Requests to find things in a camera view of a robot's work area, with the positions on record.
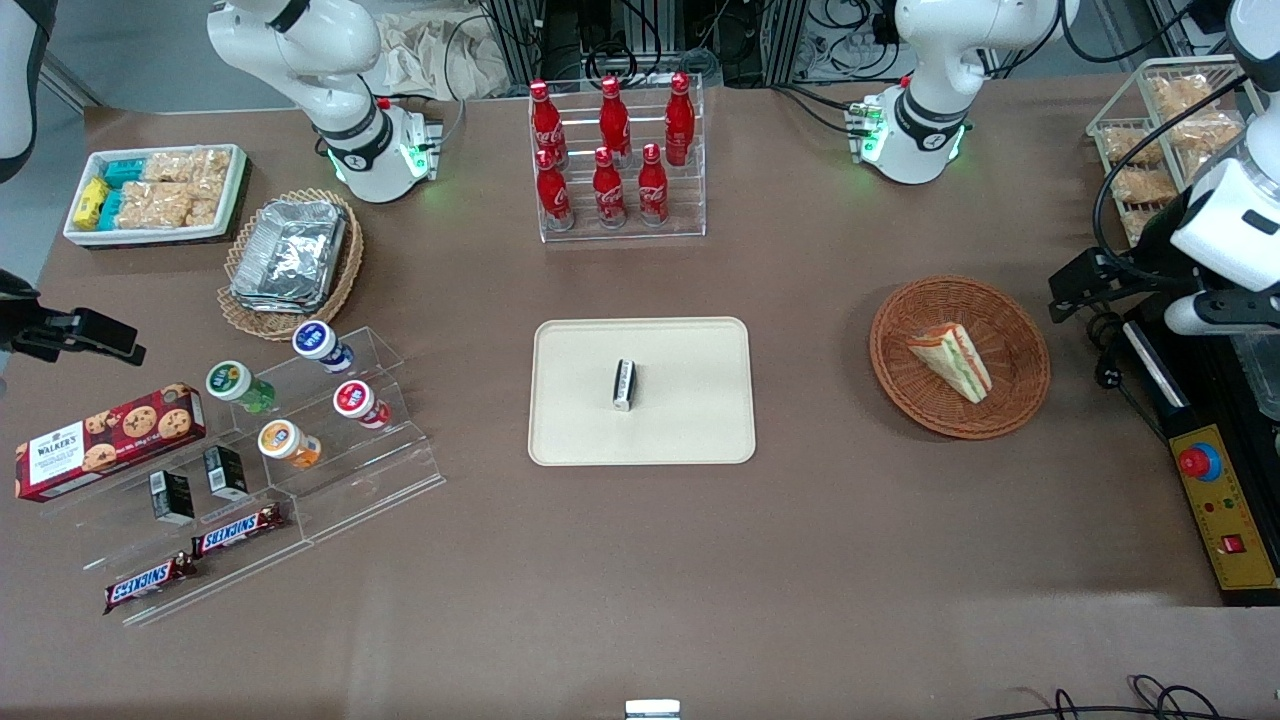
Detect red tartan cookie box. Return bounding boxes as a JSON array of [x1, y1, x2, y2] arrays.
[[14, 383, 208, 504]]

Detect clear acrylic tiered stand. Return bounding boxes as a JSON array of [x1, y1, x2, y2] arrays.
[[45, 325, 447, 628]]

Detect white wire basket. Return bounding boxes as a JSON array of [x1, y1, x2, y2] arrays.
[[1086, 56, 1269, 248]]

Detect clear acrylic bottle rack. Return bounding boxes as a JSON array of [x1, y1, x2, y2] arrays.
[[529, 74, 707, 244]]

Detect Snickers chocolate bar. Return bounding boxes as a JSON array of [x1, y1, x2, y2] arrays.
[[102, 554, 199, 616], [190, 503, 290, 559]]

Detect blue-lid gum jar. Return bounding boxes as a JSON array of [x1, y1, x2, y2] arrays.
[[292, 320, 356, 375]]

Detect triangular sandwich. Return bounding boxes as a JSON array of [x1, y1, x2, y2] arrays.
[[906, 322, 994, 405]]

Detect green-lid gum jar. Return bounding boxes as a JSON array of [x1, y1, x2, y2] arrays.
[[205, 360, 277, 416]]

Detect small black gum box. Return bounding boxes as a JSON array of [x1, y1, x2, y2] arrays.
[[202, 444, 250, 502], [149, 469, 197, 527]]

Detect brown wicker basket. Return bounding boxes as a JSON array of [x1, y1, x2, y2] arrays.
[[869, 275, 1052, 441]]

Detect beige plastic tray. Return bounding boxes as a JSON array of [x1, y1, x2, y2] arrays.
[[527, 317, 758, 468]]

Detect aluminium equipment rack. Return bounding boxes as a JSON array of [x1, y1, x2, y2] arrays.
[[478, 0, 906, 89]]

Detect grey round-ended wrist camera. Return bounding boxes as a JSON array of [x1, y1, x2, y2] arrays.
[[1163, 292, 1280, 337]]

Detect red cola bottle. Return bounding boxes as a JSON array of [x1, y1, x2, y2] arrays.
[[664, 71, 697, 168], [638, 143, 671, 227], [598, 75, 633, 159], [592, 146, 629, 229], [529, 80, 567, 167], [536, 148, 576, 233]]

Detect yellow snack packet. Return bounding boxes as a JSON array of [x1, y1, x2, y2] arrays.
[[72, 177, 112, 232]]

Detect black floor cables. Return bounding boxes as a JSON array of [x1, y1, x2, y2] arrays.
[[975, 674, 1280, 720]]

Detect white plastic snack bin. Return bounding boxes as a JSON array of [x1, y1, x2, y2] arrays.
[[63, 144, 250, 248]]

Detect clear plastic container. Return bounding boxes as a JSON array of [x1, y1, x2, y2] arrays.
[[1234, 333, 1280, 422]]

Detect light wicker basket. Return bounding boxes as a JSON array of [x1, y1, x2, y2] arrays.
[[217, 188, 364, 342]]

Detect clear crispy snack packet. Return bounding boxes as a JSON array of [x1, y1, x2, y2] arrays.
[[1170, 110, 1247, 153], [1148, 75, 1217, 118], [1100, 125, 1167, 167], [1110, 165, 1183, 207]]

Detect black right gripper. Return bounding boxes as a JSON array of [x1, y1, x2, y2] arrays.
[[0, 270, 147, 366]]

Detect red-lid gum jar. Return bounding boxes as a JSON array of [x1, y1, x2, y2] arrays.
[[333, 380, 394, 432]]

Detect yellow emergency stop box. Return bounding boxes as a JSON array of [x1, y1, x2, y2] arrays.
[[1169, 424, 1280, 593]]

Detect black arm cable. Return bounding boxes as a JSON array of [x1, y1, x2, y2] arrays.
[[1091, 72, 1257, 267]]

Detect orange-lid gum jar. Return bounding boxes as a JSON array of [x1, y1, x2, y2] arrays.
[[258, 419, 324, 472]]

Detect beige crumpled cloth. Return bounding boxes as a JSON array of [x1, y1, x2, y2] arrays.
[[372, 8, 513, 102]]

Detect stack of foil trays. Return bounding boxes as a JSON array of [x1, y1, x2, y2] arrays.
[[230, 199, 348, 315]]

